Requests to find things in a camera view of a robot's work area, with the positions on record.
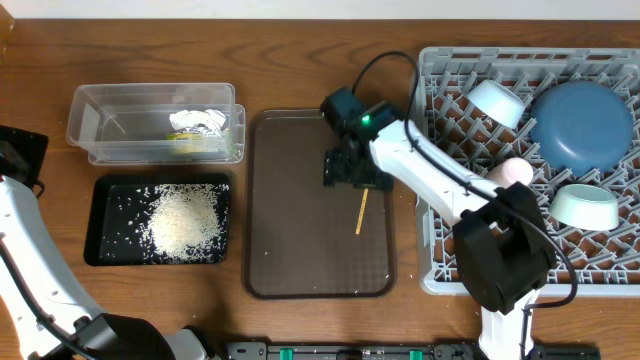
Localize dark blue plate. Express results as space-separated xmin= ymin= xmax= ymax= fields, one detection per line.
xmin=530 ymin=81 xmax=633 ymax=177

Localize light blue bowl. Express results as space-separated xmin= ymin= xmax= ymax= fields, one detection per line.
xmin=467 ymin=80 xmax=526 ymax=129

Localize clear plastic bin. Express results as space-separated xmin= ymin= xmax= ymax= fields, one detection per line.
xmin=66 ymin=83 xmax=246 ymax=165

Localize mint green bowl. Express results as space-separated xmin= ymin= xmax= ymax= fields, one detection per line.
xmin=549 ymin=184 xmax=619 ymax=231

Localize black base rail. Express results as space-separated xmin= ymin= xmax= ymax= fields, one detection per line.
xmin=227 ymin=341 xmax=601 ymax=360

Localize white tissue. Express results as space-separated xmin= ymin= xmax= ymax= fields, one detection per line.
xmin=169 ymin=109 xmax=227 ymax=136

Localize pink cup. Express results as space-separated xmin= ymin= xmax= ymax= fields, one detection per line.
xmin=485 ymin=157 xmax=534 ymax=188

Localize black rectangular tray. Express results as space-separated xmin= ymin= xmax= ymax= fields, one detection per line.
xmin=84 ymin=173 xmax=231 ymax=266

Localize wooden chopstick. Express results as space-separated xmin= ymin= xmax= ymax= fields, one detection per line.
xmin=355 ymin=188 xmax=369 ymax=235

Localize pile of rice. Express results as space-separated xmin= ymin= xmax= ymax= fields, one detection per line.
xmin=104 ymin=183 xmax=230 ymax=264

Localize grey plastic dishwasher rack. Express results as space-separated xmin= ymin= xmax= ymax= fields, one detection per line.
xmin=414 ymin=47 xmax=639 ymax=297

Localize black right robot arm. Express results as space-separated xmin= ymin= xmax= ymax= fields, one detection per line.
xmin=320 ymin=100 xmax=557 ymax=359

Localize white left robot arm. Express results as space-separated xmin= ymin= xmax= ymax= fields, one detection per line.
xmin=1 ymin=126 xmax=216 ymax=360

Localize yellow green snack wrapper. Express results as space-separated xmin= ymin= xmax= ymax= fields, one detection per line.
xmin=167 ymin=129 xmax=231 ymax=154

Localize brown serving tray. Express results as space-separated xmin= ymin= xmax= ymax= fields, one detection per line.
xmin=243 ymin=109 xmax=396 ymax=300

